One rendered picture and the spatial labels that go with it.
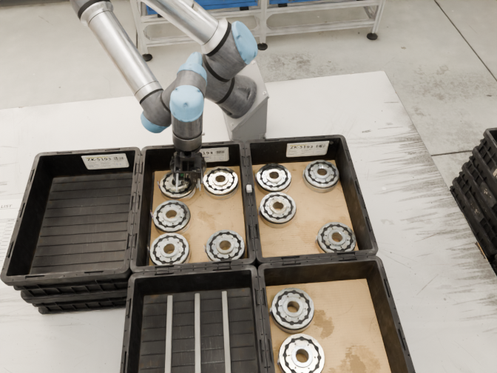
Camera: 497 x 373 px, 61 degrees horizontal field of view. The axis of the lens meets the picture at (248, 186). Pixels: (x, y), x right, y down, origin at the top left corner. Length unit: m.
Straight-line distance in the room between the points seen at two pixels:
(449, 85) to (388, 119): 1.48
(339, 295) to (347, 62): 2.25
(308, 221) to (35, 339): 0.80
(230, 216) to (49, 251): 0.50
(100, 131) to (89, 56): 1.68
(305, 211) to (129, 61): 0.63
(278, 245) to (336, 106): 0.75
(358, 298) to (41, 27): 3.20
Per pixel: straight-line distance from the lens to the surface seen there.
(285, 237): 1.16
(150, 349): 1.07
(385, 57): 3.25
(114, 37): 1.20
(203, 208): 1.21
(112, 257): 1.19
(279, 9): 3.04
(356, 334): 1.08
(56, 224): 1.30
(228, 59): 1.29
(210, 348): 1.05
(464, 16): 3.91
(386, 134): 1.65
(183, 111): 0.96
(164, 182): 1.25
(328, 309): 1.09
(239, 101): 1.41
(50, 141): 1.71
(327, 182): 1.25
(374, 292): 1.10
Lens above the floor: 1.84
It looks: 53 degrees down
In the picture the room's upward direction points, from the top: straight up
